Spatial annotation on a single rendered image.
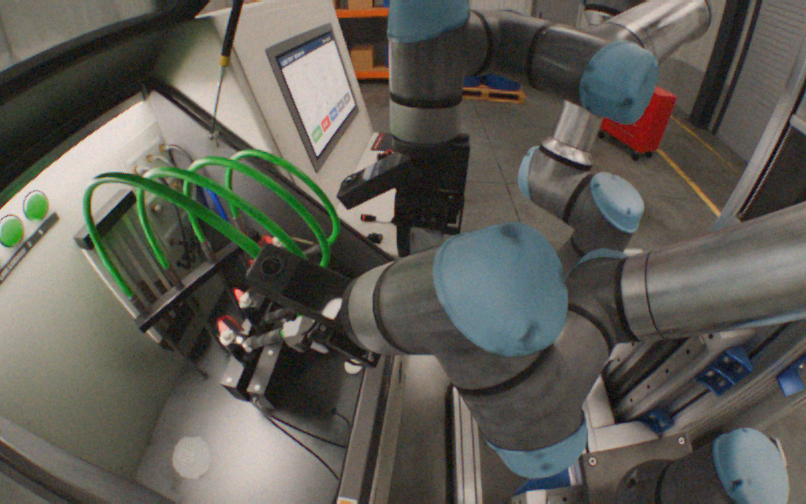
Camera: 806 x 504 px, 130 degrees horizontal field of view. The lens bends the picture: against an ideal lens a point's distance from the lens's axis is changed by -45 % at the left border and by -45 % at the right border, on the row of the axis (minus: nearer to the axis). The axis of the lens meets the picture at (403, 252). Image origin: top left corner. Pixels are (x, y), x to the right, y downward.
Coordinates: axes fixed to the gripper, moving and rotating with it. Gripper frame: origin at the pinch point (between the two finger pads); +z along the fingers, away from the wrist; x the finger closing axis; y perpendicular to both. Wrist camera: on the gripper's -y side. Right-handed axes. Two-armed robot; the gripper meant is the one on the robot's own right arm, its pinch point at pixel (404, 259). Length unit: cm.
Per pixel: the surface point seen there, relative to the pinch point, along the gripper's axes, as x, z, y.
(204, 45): 23, -29, -42
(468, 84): 457, 100, 31
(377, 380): -8.4, 25.4, -4.1
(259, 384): -14.9, 22.3, -25.6
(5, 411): -42, 0, -57
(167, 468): -36, 37, -49
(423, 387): 32, 120, 5
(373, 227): 32.6, 22.3, -12.7
